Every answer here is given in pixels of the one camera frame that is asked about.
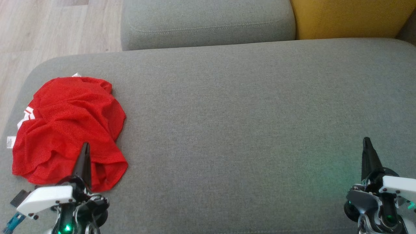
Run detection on grey sofa back cushion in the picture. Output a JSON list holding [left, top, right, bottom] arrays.
[[120, 0, 296, 51]]

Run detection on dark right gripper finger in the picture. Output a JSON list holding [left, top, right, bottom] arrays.
[[361, 137, 384, 181]]

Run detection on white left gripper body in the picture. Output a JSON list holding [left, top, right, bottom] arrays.
[[16, 176, 110, 234]]

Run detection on grey sofa armrest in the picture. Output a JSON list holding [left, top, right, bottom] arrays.
[[396, 8, 416, 46]]

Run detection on yellow sofa cushion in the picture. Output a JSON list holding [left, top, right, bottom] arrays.
[[290, 0, 416, 40]]

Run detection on grey sofa seat cushion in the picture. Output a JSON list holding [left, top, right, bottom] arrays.
[[0, 37, 416, 234]]

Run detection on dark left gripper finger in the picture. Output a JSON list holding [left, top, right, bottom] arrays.
[[73, 142, 92, 191]]

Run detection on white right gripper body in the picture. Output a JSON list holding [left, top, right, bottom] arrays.
[[344, 167, 416, 234]]

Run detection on red jersey with white trim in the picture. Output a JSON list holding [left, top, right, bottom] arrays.
[[6, 97, 129, 193]]

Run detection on black cable with teal connector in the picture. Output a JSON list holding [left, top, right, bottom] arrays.
[[1, 211, 26, 234]]

